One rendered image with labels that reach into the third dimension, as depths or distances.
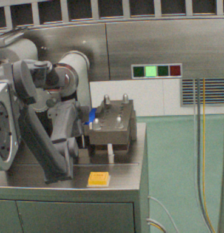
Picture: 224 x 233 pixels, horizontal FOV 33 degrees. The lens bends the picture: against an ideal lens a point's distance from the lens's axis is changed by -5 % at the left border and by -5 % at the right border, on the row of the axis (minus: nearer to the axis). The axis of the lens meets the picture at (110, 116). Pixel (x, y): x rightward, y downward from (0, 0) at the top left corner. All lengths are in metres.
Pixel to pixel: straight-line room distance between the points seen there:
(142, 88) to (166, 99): 0.30
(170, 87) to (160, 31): 2.53
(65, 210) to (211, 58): 1.00
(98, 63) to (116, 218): 0.78
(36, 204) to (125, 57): 0.83
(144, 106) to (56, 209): 2.99
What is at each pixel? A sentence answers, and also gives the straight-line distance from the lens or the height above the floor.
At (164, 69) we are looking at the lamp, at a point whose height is 1.19.
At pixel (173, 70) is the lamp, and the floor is 1.19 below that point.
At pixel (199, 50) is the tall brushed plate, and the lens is 1.90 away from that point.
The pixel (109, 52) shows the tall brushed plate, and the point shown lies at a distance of 1.91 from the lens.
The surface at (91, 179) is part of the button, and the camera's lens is 1.49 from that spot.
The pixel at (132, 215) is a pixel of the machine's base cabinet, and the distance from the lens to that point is 1.56.
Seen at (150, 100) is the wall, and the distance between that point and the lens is 4.42.
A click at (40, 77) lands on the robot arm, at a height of 1.33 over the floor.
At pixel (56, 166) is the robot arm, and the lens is 0.99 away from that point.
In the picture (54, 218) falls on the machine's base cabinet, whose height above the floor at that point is 0.73.
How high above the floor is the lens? 1.66
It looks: 21 degrees down
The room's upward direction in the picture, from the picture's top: 5 degrees counter-clockwise
